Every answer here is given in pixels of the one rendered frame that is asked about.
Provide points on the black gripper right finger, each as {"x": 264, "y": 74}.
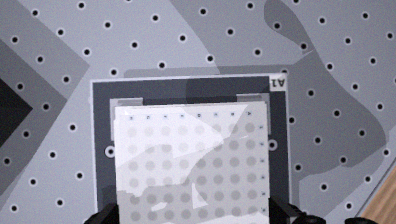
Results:
{"x": 281, "y": 212}

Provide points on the grey flat base plate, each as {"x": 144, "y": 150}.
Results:
{"x": 339, "y": 55}

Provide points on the white real-time pcr machine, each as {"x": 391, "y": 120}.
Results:
{"x": 13, "y": 110}

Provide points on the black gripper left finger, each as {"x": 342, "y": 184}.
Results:
{"x": 108, "y": 215}

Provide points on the white multi-well plate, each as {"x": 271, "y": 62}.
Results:
{"x": 192, "y": 163}

